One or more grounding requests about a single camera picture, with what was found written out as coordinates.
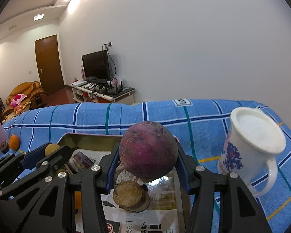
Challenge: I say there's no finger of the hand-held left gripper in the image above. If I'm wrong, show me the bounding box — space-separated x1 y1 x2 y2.
35 146 73 183
0 148 46 199

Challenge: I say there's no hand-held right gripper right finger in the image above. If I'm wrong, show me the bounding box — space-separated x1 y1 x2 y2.
176 143 273 233

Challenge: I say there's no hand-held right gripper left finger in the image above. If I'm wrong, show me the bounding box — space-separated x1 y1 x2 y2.
15 143 121 233

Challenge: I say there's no small brown longan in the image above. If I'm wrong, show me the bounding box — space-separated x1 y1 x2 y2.
45 144 60 156

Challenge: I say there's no gold tin box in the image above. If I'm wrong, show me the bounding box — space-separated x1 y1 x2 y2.
56 133 193 233

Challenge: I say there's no purple radish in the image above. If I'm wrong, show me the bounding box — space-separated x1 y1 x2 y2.
113 121 179 195

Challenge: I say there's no orange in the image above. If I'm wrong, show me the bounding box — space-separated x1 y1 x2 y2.
9 135 20 150
74 192 82 210

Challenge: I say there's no printed paper sheet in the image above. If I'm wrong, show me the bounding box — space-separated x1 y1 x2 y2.
68 150 185 233

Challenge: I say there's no pink floral cushion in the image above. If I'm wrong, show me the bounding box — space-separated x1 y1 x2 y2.
10 93 27 107

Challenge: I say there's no blue plaid blanket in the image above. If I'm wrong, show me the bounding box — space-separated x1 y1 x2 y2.
0 99 291 233

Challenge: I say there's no orange leather sofa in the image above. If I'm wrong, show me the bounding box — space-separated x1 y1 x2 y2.
2 81 47 117

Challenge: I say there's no white tv stand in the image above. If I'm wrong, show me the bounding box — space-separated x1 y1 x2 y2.
70 79 136 103

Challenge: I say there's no white blue patterned mug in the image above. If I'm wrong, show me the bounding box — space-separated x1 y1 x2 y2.
217 107 287 198

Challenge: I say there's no black router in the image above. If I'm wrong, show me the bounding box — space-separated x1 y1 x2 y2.
107 80 125 95

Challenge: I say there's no brown wooden door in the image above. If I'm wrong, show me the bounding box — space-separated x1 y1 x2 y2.
34 34 65 95

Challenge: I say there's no black television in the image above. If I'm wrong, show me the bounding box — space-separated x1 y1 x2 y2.
82 50 112 80

